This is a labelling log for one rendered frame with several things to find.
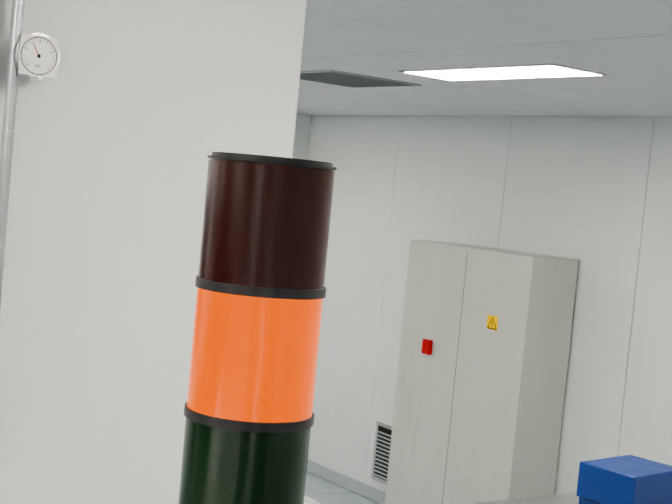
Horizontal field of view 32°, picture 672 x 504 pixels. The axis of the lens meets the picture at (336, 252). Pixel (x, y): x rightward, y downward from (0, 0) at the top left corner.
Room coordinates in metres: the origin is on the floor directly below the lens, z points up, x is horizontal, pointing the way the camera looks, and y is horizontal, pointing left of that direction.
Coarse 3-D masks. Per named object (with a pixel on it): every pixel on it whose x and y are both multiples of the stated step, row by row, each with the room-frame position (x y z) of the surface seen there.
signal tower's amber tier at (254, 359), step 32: (224, 320) 0.43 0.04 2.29; (256, 320) 0.43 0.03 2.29; (288, 320) 0.43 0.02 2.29; (320, 320) 0.45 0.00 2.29; (192, 352) 0.45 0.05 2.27; (224, 352) 0.43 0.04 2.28; (256, 352) 0.43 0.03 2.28; (288, 352) 0.43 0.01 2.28; (192, 384) 0.44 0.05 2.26; (224, 384) 0.43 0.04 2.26; (256, 384) 0.43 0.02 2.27; (288, 384) 0.43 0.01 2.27; (224, 416) 0.43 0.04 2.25; (256, 416) 0.43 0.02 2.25; (288, 416) 0.44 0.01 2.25
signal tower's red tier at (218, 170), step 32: (224, 160) 0.44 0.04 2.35; (224, 192) 0.43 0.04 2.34; (256, 192) 0.43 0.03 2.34; (288, 192) 0.43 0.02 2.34; (320, 192) 0.44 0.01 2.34; (224, 224) 0.43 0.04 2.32; (256, 224) 0.43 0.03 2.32; (288, 224) 0.43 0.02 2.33; (320, 224) 0.44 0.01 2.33; (224, 256) 0.43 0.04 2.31; (256, 256) 0.43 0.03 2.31; (288, 256) 0.43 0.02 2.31; (320, 256) 0.44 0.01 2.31; (288, 288) 0.43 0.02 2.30; (320, 288) 0.45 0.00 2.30
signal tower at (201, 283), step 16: (240, 160) 0.43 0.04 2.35; (256, 160) 0.43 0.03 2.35; (272, 160) 0.43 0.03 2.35; (288, 160) 0.43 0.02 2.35; (304, 160) 0.43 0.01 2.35; (208, 288) 0.44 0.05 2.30; (224, 288) 0.43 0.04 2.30; (240, 288) 0.43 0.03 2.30; (256, 288) 0.43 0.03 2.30; (272, 288) 0.43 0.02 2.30; (192, 416) 0.44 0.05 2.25; (208, 416) 0.43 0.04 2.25; (272, 432) 0.43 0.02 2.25
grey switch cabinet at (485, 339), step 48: (432, 288) 7.88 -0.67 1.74; (480, 288) 7.50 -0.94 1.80; (528, 288) 7.15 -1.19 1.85; (432, 336) 7.84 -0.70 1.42; (480, 336) 7.46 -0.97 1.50; (528, 336) 7.15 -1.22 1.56; (432, 384) 7.80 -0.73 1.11; (480, 384) 7.42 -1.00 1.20; (528, 384) 7.18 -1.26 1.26; (432, 432) 7.76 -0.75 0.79; (480, 432) 7.39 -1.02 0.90; (528, 432) 7.20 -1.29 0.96; (432, 480) 7.72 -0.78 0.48; (480, 480) 7.35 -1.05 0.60; (528, 480) 7.23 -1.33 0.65
